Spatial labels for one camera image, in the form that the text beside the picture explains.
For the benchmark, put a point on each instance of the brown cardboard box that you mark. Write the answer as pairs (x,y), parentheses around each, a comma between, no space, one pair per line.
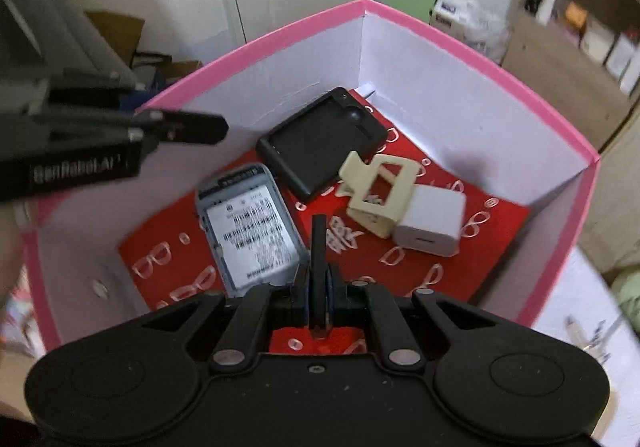
(117,37)

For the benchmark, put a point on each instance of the light wooden wardrobe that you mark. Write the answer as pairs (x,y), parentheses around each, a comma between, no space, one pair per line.
(620,207)

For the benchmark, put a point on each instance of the red printed bag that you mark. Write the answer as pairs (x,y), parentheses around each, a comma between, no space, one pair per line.
(450,267)

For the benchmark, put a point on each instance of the grey chair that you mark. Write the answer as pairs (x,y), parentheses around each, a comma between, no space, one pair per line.
(55,27)

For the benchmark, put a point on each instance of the grey pocket router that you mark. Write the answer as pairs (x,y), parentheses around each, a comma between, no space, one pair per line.
(250,232)

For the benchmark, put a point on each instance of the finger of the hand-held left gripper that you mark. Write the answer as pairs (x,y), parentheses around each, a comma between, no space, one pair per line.
(195,128)

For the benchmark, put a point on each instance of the black battery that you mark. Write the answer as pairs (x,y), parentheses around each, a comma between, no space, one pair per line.
(318,247)

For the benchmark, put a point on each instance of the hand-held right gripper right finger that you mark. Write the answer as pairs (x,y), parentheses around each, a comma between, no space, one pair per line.
(328,297)

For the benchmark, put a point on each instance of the pink cardboard box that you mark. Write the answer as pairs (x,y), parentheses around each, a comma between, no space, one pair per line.
(450,92)

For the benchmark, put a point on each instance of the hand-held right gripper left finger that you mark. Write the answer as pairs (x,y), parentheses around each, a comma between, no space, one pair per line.
(306,297)

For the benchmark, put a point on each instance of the wooden bookshelf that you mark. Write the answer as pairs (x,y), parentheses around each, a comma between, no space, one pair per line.
(570,37)

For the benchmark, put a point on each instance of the toilet paper pack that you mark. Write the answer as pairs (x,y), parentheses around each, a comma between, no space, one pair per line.
(465,17)

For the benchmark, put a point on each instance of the white charger plug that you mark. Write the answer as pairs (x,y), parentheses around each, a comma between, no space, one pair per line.
(430,222)

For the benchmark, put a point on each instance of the black battery charger cradle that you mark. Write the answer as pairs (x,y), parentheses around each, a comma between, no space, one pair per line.
(310,147)

